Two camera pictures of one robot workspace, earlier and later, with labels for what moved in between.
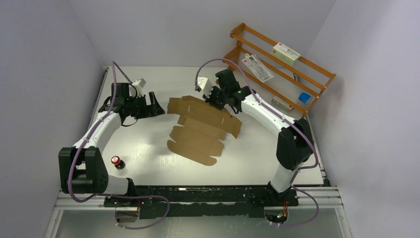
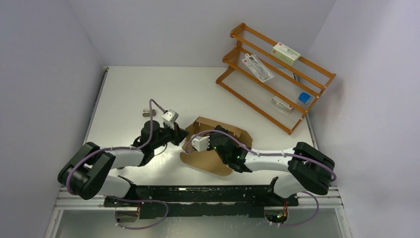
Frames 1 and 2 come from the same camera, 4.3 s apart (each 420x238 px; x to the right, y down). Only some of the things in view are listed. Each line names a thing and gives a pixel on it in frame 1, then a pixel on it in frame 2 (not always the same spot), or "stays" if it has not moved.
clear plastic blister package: x=258 y=67 stays
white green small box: x=285 y=53 stays
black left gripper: x=153 y=109 → x=178 y=135
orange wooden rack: x=285 y=76 stays
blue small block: x=304 y=97 stays
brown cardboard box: x=205 y=127 → x=207 y=160
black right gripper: x=210 y=100 → x=218 y=128
